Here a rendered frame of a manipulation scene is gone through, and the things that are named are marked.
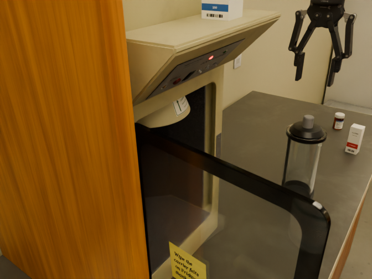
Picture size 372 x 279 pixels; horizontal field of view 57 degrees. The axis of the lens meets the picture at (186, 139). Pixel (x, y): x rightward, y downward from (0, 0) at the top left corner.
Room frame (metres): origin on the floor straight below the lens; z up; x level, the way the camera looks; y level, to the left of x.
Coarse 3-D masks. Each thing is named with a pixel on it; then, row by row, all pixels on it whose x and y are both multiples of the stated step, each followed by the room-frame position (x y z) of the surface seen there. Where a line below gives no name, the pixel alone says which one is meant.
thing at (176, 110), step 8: (184, 96) 0.66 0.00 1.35; (168, 104) 0.61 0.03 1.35; (176, 104) 0.62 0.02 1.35; (184, 104) 0.64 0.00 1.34; (152, 112) 0.59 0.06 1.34; (160, 112) 0.59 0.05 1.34; (168, 112) 0.60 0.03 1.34; (176, 112) 0.61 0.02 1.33; (184, 112) 0.63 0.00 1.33; (144, 120) 0.58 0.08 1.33; (152, 120) 0.58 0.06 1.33; (160, 120) 0.59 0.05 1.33; (168, 120) 0.59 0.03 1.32; (176, 120) 0.60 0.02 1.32
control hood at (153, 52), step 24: (168, 24) 0.54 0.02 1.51; (192, 24) 0.53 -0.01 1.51; (216, 24) 0.53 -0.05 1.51; (240, 24) 0.53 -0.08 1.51; (264, 24) 0.60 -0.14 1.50; (144, 48) 0.42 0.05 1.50; (168, 48) 0.40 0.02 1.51; (192, 48) 0.42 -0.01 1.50; (216, 48) 0.51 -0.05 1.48; (240, 48) 0.64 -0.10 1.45; (144, 72) 0.42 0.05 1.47; (168, 72) 0.43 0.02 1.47; (144, 96) 0.45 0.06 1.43
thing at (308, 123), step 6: (306, 120) 0.84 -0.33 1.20; (312, 120) 0.83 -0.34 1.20; (294, 126) 0.85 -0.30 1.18; (300, 126) 0.85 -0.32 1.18; (306, 126) 0.83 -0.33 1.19; (312, 126) 0.84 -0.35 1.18; (318, 126) 0.84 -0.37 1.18; (294, 132) 0.83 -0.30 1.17; (300, 132) 0.82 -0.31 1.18; (306, 132) 0.81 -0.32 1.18; (312, 132) 0.81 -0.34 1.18; (318, 132) 0.81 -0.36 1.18
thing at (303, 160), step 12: (288, 132) 0.84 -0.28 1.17; (324, 132) 0.83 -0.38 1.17; (300, 144) 0.81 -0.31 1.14; (312, 144) 0.80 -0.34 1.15; (288, 156) 0.83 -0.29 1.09; (300, 156) 0.81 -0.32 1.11; (312, 156) 0.80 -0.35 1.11; (288, 168) 0.83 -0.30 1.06; (300, 168) 0.80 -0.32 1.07; (312, 168) 0.80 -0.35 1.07; (288, 180) 0.82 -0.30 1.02; (300, 180) 0.80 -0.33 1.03; (312, 180) 0.81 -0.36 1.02; (300, 192) 0.80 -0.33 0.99; (312, 192) 0.82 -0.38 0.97
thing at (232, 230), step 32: (160, 160) 0.40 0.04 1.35; (192, 160) 0.36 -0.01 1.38; (160, 192) 0.41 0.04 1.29; (192, 192) 0.36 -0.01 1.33; (224, 192) 0.33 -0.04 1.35; (256, 192) 0.30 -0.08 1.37; (288, 192) 0.28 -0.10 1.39; (160, 224) 0.41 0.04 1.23; (192, 224) 0.36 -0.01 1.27; (224, 224) 0.33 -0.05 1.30; (256, 224) 0.29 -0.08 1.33; (288, 224) 0.27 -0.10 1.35; (320, 224) 0.25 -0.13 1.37; (160, 256) 0.41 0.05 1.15; (224, 256) 0.32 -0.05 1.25; (256, 256) 0.29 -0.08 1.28; (288, 256) 0.27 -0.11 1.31; (320, 256) 0.24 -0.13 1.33
